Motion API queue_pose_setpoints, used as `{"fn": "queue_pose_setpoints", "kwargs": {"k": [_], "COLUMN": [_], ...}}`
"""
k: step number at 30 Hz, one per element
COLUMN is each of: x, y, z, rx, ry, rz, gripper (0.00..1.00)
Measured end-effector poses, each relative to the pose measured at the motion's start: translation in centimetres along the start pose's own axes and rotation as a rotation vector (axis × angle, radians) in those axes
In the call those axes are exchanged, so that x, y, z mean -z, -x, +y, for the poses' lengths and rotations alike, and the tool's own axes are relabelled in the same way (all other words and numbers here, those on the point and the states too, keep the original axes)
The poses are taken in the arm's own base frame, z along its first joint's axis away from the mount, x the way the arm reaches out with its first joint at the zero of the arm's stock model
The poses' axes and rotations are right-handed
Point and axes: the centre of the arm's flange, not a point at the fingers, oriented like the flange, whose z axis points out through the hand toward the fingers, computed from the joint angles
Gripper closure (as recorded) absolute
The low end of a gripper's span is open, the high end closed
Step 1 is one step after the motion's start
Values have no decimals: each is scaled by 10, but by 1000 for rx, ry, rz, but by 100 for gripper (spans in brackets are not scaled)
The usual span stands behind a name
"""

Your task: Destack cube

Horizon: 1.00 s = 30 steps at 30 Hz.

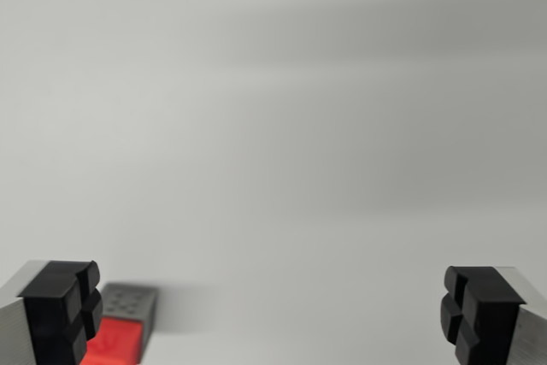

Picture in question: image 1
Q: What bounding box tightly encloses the black-padded silver gripper left finger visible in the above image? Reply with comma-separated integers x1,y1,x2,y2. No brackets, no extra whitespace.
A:
0,259,104,365

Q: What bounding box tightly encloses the black-padded silver gripper right finger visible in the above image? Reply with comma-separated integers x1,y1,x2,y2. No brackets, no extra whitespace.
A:
439,265,547,365

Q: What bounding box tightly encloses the red embossed cube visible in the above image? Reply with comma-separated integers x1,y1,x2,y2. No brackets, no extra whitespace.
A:
79,315,144,365

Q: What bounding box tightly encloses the grey embossed cube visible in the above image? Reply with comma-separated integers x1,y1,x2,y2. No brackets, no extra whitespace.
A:
98,282,161,360

